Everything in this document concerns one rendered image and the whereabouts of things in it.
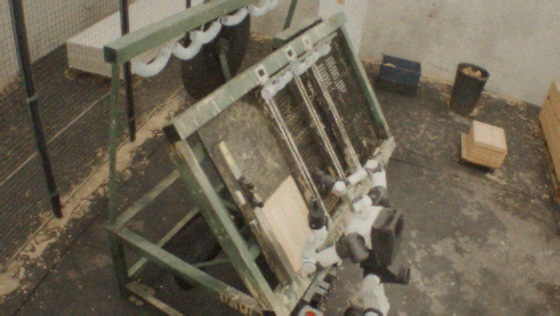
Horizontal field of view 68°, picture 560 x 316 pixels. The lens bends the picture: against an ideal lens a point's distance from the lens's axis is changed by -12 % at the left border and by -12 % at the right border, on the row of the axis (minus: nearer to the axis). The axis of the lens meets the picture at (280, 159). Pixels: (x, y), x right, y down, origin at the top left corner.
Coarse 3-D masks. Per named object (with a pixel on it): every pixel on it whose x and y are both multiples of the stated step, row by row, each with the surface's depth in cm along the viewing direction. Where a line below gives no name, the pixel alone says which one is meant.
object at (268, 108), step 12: (264, 72) 282; (276, 84) 278; (264, 108) 288; (276, 120) 288; (276, 132) 293; (288, 144) 294; (288, 156) 298; (300, 168) 299; (300, 180) 303; (312, 192) 304
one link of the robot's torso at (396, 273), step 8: (360, 264) 278; (392, 264) 272; (400, 264) 275; (384, 272) 271; (392, 272) 269; (400, 272) 270; (408, 272) 273; (384, 280) 275; (392, 280) 271; (400, 280) 270; (408, 280) 274
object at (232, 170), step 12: (216, 144) 255; (228, 168) 256; (240, 192) 261; (252, 216) 266; (264, 228) 267; (264, 240) 271; (276, 240) 273; (276, 252) 272; (288, 264) 278; (288, 276) 278
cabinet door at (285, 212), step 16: (288, 176) 299; (288, 192) 294; (272, 208) 279; (288, 208) 291; (304, 208) 304; (272, 224) 276; (288, 224) 288; (304, 224) 301; (288, 240) 286; (304, 240) 298; (288, 256) 283
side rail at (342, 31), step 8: (344, 32) 386; (336, 40) 391; (344, 40) 387; (344, 48) 391; (352, 48) 391; (352, 56) 391; (352, 64) 395; (360, 64) 397; (360, 72) 395; (360, 80) 399; (368, 88) 401; (368, 96) 403; (376, 104) 407; (376, 112) 407; (376, 120) 411; (384, 120) 414; (384, 128) 412; (384, 136) 416
